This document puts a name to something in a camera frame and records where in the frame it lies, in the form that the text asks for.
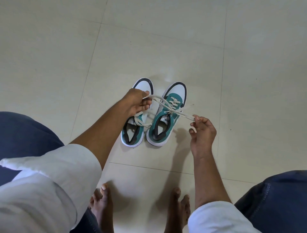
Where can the person's left fingers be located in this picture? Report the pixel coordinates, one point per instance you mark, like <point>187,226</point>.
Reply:
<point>145,103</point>

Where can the person's foot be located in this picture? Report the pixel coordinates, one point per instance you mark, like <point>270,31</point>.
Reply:
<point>103,206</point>
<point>176,211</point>

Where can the teal white sneaker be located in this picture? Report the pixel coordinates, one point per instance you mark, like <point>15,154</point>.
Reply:
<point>131,134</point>
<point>162,127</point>

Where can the person's left hand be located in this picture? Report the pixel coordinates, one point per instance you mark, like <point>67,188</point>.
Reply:
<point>133,100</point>

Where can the white shirt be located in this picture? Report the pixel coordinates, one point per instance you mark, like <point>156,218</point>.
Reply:
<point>40,189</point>

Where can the person's right forearm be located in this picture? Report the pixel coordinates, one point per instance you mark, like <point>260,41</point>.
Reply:
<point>207,182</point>

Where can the person's left forearm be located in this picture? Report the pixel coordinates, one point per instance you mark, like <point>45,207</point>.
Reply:
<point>103,134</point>

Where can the blue jeans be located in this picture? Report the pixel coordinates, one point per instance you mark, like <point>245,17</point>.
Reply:
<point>26,134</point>

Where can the short white shoelace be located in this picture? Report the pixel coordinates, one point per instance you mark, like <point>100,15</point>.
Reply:
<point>141,123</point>

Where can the person's left foot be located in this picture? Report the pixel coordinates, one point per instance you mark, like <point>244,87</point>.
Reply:
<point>103,206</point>

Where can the person's right fingers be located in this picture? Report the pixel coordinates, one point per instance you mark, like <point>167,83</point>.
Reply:
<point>200,119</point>

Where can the long white shoelace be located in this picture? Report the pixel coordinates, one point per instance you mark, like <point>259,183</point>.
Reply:
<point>168,105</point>

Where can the person's right hand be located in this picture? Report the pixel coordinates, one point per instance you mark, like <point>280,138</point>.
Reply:
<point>203,136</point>

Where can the person's right foot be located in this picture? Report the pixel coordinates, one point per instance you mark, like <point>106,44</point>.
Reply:
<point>176,211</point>

